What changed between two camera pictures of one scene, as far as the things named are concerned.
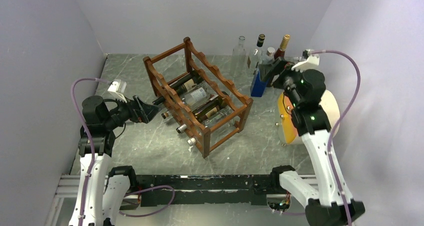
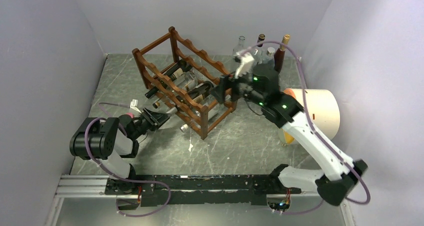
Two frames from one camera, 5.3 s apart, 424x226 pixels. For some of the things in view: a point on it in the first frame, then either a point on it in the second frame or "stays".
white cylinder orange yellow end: [288, 132] stays
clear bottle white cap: [210, 121] -> [212, 113]
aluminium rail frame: [69, 184] stays
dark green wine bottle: [201, 114] -> [200, 91]
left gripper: [139, 111] -> [156, 118]
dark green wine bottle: [182, 86] -> [182, 67]
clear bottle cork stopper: [194, 99] -> [189, 83]
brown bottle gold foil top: [281, 52] stays
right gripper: [277, 67] -> [219, 91]
